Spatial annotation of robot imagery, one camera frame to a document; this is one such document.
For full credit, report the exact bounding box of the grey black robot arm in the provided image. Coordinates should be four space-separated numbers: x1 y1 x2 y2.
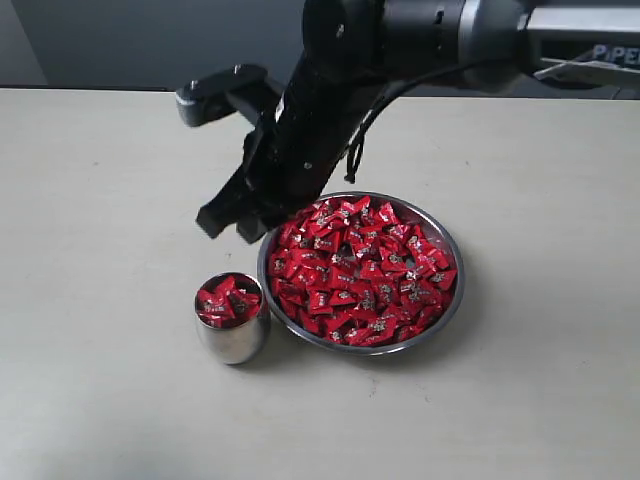
182 1 639 243

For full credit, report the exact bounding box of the steel bowl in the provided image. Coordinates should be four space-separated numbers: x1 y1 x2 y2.
257 192 465 356

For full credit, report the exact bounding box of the red candy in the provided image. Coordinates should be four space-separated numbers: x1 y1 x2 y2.
229 289 262 322
196 276 236 311
197 307 242 329

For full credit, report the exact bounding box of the steel cup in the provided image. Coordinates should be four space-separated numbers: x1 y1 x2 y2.
194 272 271 365

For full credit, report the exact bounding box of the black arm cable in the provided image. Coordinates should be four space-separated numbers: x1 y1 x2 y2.
342 59 501 184

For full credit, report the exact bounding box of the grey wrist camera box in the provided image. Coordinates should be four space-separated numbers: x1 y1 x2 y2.
175 64 269 128

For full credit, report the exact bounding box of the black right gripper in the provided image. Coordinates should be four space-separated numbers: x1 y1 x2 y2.
196 56 386 244

